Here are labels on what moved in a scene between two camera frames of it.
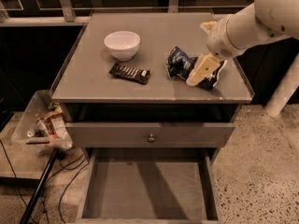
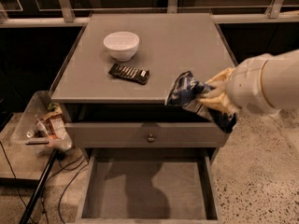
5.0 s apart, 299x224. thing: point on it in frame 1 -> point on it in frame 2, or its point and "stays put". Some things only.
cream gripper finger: (208, 26) -> (220, 79)
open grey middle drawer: (150, 186) stays put
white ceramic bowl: (123, 45) stays put
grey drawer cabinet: (149, 137) stays put
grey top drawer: (149, 134) stays put
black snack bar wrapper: (131, 73) stays put
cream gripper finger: (206, 63) -> (219, 101)
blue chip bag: (179, 66) -> (184, 91)
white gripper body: (218, 40) -> (246, 85)
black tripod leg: (41, 183) stays put
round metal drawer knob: (151, 138) stays put
